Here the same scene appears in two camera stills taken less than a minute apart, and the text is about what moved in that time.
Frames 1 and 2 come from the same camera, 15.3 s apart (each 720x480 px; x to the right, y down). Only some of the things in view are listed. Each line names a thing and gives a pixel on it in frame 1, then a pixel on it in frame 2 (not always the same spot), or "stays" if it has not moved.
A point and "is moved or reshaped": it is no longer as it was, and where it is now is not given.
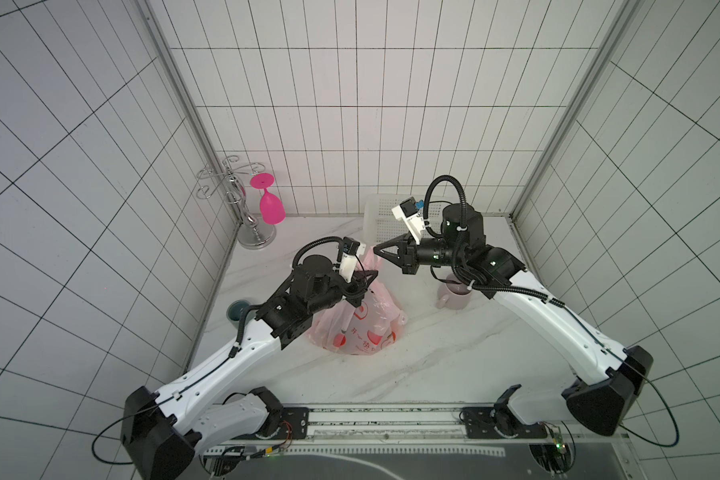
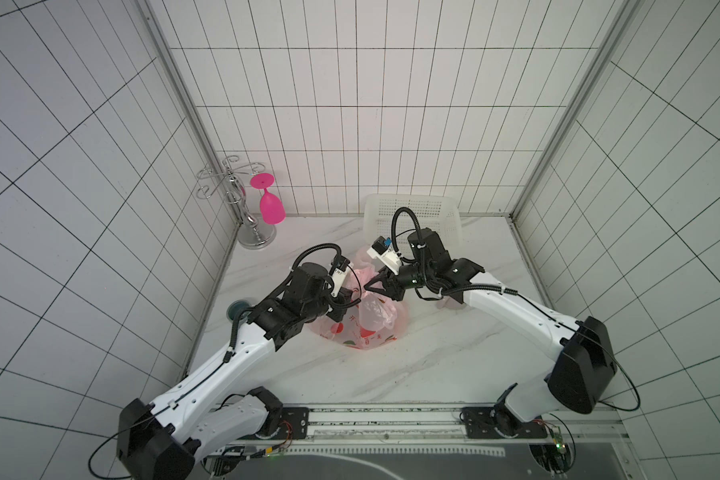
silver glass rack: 250,234 stays
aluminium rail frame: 484,441 stays
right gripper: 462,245 → 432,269
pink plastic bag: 366,330 is moved or reshaped
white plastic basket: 380,224 stays
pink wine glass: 272,210 stays
